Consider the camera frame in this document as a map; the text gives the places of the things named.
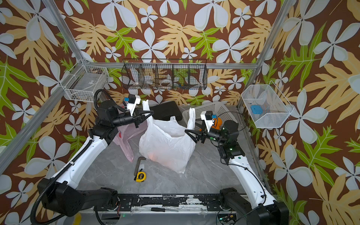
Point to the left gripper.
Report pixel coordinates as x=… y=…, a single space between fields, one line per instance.
x=138 y=116

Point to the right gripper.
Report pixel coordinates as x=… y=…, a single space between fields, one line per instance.
x=200 y=136

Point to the white plastic bag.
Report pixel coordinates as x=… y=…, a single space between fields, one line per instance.
x=166 y=143

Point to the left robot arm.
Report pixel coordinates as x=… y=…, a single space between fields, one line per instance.
x=60 y=193

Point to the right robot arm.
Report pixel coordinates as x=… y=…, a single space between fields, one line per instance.
x=260 y=207

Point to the black plastic tool case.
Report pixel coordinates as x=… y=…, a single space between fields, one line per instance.
x=165 y=111

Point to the orange fruit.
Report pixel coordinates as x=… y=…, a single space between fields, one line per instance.
x=217 y=123

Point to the pink printed plastic bag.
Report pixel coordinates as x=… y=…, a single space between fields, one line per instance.
x=124 y=134

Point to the white tape roll in basket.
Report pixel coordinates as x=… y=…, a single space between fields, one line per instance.
x=166 y=82

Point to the large metal hex key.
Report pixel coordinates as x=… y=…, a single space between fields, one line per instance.
x=138 y=165

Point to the yellow tape measure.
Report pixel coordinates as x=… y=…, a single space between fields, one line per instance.
x=140 y=176

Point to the blue object in basket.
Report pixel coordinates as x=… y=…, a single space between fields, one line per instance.
x=256 y=109

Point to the white mesh basket right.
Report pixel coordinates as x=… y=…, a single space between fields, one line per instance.
x=276 y=107

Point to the black screwdriver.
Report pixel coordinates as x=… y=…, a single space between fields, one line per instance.
x=156 y=209

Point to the yellow tape roll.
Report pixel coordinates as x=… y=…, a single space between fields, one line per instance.
x=77 y=219

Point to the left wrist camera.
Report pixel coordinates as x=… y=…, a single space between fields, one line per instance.
x=131 y=102

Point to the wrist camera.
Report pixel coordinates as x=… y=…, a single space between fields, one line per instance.
x=208 y=118
x=131 y=102

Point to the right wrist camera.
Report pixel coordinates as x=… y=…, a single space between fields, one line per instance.
x=208 y=118

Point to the black wire basket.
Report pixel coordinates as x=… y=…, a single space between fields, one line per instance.
x=185 y=74

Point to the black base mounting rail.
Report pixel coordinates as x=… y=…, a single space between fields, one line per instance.
x=175 y=202

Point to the white wire basket left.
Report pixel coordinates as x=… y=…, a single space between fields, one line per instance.
x=82 y=81

